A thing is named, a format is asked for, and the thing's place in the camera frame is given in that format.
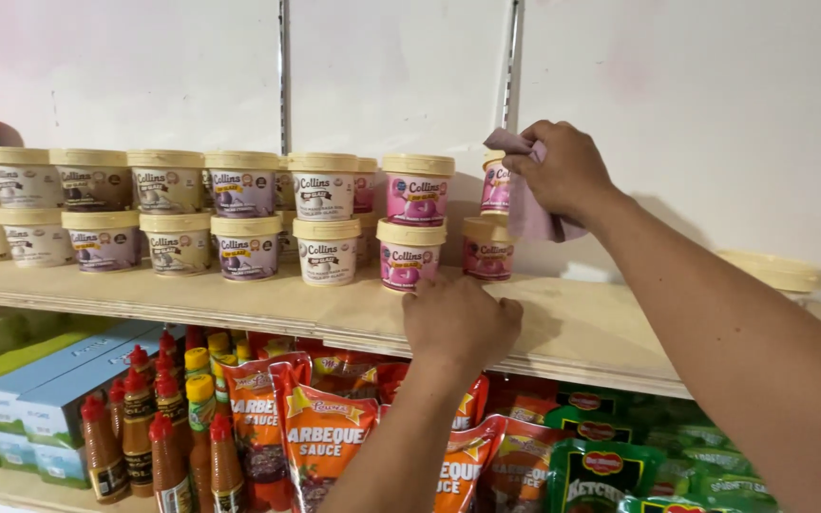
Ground row of orange sauce pouches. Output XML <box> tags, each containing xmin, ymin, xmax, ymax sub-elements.
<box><xmin>221</xmin><ymin>331</ymin><xmax>563</xmax><ymax>513</ymax></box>

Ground rows of cream-lidded tubs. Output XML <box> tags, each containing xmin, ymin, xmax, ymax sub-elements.
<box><xmin>0</xmin><ymin>144</ymin><xmax>383</xmax><ymax>288</ymax></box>

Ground light wooden shelf board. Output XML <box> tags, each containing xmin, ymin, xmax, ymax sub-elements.
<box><xmin>0</xmin><ymin>259</ymin><xmax>821</xmax><ymax>400</ymax></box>

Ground single cream plastic lid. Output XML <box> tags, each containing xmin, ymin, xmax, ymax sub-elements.
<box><xmin>713</xmin><ymin>248</ymin><xmax>821</xmax><ymax>297</ymax></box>

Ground pink cleaning cloth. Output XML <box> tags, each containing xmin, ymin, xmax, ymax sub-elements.
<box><xmin>483</xmin><ymin>128</ymin><xmax>589</xmax><ymax>244</ymax></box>

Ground row of green ketchup pouches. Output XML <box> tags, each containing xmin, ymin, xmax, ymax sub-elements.
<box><xmin>542</xmin><ymin>380</ymin><xmax>783</xmax><ymax>513</ymax></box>

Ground group of red-capped sauce bottles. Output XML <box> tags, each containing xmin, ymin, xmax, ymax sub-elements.
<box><xmin>80</xmin><ymin>327</ymin><xmax>249</xmax><ymax>513</ymax></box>

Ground person's right hand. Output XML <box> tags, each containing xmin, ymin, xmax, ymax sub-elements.
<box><xmin>501</xmin><ymin>120</ymin><xmax>623</xmax><ymax>223</ymax></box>

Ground stack of blue boxes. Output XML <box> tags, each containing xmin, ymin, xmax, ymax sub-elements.
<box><xmin>0</xmin><ymin>320</ymin><xmax>188</xmax><ymax>490</ymax></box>

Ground metal wall shelf rail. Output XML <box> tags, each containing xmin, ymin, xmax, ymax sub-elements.
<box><xmin>500</xmin><ymin>0</ymin><xmax>526</xmax><ymax>133</ymax></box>
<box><xmin>278</xmin><ymin>0</ymin><xmax>292</xmax><ymax>157</ymax></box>

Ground pink label ice cream tub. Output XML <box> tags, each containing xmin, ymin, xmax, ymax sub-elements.
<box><xmin>382</xmin><ymin>153</ymin><xmax>456</xmax><ymax>228</ymax></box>
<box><xmin>375</xmin><ymin>218</ymin><xmax>448</xmax><ymax>294</ymax></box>
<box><xmin>480</xmin><ymin>150</ymin><xmax>513</xmax><ymax>217</ymax></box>
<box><xmin>461</xmin><ymin>217</ymin><xmax>517</xmax><ymax>283</ymax></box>

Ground person's left hand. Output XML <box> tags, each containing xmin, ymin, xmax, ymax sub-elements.
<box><xmin>401</xmin><ymin>273</ymin><xmax>525</xmax><ymax>371</ymax></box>

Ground lower wooden shelf board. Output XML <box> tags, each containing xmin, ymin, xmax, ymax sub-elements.
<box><xmin>0</xmin><ymin>462</ymin><xmax>163</xmax><ymax>513</ymax></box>

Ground group of yellow-capped sauce bottles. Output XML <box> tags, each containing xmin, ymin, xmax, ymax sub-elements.
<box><xmin>183</xmin><ymin>331</ymin><xmax>256</xmax><ymax>513</ymax></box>

